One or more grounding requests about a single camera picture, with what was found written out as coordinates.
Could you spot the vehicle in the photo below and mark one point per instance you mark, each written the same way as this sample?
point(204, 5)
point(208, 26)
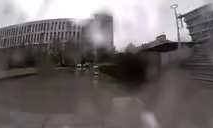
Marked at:
point(95, 67)

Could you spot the row of trees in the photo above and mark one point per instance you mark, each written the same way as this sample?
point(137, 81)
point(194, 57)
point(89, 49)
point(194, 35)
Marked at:
point(60, 53)

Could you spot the low building with dark roof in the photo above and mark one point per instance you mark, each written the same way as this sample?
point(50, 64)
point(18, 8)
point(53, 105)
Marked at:
point(160, 45)

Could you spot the long pale many-windowed building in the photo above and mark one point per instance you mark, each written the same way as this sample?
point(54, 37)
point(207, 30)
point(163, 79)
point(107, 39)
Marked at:
point(44, 33)

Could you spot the grey outdoor steps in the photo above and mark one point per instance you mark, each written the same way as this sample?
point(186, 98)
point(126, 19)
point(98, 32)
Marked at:
point(202, 66)

